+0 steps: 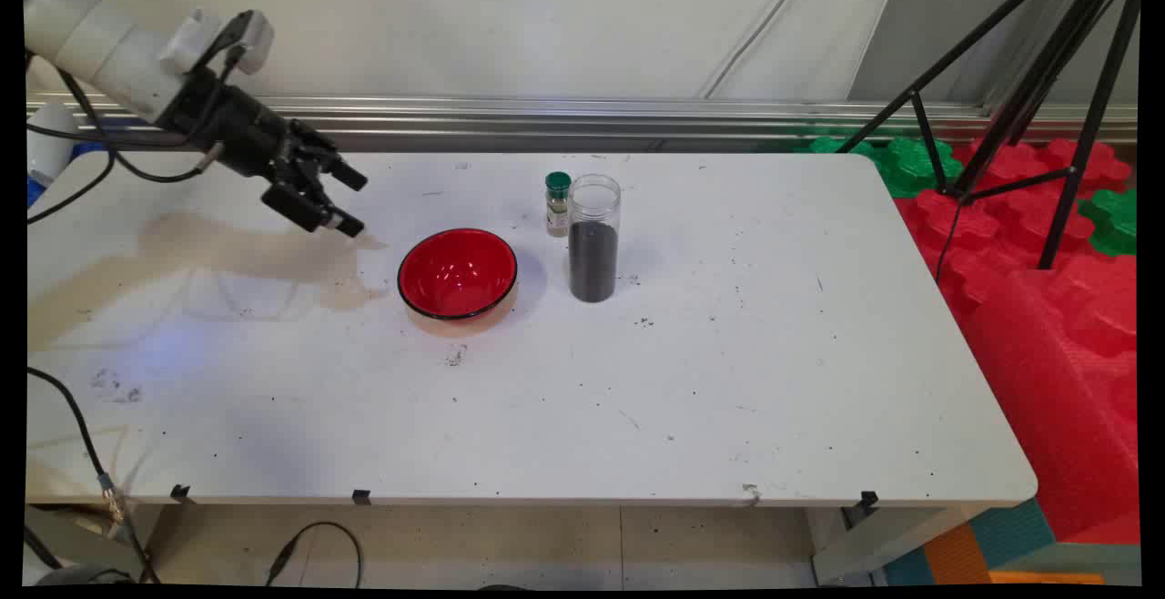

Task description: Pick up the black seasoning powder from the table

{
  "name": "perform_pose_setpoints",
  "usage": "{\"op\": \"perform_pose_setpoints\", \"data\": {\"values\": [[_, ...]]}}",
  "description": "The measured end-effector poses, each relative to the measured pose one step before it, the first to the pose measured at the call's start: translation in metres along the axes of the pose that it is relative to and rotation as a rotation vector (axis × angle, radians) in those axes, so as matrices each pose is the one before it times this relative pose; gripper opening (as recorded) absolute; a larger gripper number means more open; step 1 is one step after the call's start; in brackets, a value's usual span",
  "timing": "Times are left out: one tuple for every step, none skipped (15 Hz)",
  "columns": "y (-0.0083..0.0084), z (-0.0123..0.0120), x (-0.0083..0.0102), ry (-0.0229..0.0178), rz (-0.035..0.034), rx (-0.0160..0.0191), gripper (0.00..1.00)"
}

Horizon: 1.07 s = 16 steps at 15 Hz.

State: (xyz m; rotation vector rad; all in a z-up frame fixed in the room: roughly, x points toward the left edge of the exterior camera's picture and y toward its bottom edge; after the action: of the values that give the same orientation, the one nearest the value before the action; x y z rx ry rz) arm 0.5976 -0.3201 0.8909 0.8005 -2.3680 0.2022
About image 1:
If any clear jar of black grains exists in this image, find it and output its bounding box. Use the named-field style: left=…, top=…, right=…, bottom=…
left=568, top=174, right=623, bottom=303

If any black floor cable with plug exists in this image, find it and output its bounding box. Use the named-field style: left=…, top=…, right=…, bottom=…
left=266, top=522, right=365, bottom=589

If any aluminium rail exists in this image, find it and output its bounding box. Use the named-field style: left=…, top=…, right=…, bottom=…
left=27, top=94, right=1139, bottom=154

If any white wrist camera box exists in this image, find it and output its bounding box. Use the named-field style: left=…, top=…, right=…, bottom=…
left=162, top=9, right=274, bottom=76

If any red bowl with black rim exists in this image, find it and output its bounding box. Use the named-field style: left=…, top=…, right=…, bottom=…
left=397, top=228, right=519, bottom=322

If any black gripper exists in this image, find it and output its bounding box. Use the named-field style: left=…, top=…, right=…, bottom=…
left=159, top=66, right=369, bottom=238

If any grey table leg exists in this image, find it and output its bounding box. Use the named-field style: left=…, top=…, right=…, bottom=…
left=25, top=503, right=165, bottom=582
left=813, top=506, right=966, bottom=586

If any teal foam tile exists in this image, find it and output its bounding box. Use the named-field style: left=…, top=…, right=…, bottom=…
left=883, top=499, right=1057, bottom=586

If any black cable with metal connector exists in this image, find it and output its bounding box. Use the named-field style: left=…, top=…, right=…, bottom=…
left=25, top=367, right=160, bottom=586

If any black tripod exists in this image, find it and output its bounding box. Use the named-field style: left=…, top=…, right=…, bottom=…
left=837, top=0, right=1143, bottom=270

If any orange foam tile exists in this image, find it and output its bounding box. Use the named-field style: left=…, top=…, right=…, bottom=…
left=924, top=523, right=993, bottom=586
left=988, top=570, right=1107, bottom=586

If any blue arm base mount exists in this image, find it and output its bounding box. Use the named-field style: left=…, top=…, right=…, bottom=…
left=25, top=142, right=115, bottom=210

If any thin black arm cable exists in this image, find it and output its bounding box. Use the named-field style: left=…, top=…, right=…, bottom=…
left=25, top=12, right=256, bottom=227

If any green-capped spice bottle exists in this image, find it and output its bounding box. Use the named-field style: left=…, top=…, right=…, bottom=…
left=544, top=171, right=573, bottom=239

